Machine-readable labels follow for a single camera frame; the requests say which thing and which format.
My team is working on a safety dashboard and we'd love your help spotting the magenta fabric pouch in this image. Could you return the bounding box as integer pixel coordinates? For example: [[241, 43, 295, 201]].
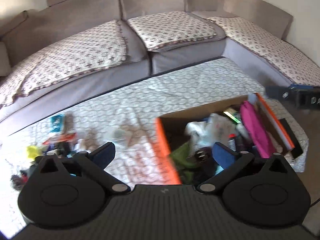
[[240, 101, 276, 159]]

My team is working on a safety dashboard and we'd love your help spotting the orange snack packet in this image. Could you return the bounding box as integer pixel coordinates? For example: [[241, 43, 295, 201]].
[[42, 133, 76, 145]]

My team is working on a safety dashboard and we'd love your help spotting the orange cardboard box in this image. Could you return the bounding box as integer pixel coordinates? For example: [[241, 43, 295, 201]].
[[155, 93, 304, 185]]

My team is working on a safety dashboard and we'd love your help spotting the white wet wipes pack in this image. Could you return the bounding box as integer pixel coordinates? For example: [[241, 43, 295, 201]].
[[184, 113, 235, 157]]

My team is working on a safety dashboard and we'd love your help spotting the green gum pack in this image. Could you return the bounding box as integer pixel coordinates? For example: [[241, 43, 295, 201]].
[[223, 107, 242, 124]]

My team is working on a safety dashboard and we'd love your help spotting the green cloth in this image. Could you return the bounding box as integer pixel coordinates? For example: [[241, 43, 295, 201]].
[[169, 142, 200, 183]]

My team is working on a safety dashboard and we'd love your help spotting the leaf patterned table quilt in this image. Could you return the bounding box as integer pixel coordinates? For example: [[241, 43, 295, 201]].
[[0, 56, 309, 238]]

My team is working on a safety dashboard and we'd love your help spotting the blue tissue pack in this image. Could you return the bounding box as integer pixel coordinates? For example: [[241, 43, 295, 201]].
[[50, 114, 65, 134]]

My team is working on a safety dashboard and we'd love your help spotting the patterned sofa cushion cover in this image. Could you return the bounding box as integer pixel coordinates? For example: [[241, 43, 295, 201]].
[[1, 20, 127, 107]]

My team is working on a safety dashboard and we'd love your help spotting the grey sofa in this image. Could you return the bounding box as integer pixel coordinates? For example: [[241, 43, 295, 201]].
[[0, 0, 320, 123]]

